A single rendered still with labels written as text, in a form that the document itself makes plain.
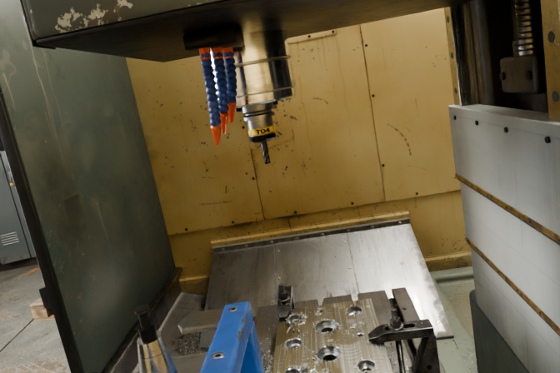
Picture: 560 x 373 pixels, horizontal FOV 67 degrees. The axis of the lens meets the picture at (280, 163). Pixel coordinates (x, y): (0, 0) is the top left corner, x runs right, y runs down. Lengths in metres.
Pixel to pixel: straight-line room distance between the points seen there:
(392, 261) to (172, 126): 1.08
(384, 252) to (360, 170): 0.36
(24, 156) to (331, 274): 1.16
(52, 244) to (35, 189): 0.15
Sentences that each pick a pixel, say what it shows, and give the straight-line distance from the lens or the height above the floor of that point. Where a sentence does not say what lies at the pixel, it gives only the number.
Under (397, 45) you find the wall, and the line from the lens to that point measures 1.86.
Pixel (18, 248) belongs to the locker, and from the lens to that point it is 5.90.
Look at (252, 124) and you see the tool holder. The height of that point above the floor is 1.47.
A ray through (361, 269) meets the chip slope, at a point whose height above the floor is 0.76.
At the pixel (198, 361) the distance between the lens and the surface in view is 0.59.
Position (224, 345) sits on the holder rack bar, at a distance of 0.59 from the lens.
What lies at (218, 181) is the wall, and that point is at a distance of 1.91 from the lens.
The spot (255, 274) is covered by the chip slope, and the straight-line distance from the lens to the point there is 1.86.
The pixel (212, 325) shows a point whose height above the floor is 1.22.
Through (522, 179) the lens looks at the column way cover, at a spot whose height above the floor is 1.31.
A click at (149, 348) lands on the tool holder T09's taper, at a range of 0.51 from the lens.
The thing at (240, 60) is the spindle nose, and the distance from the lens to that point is 0.74.
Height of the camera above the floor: 1.53
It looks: 10 degrees down
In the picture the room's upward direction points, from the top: 10 degrees counter-clockwise
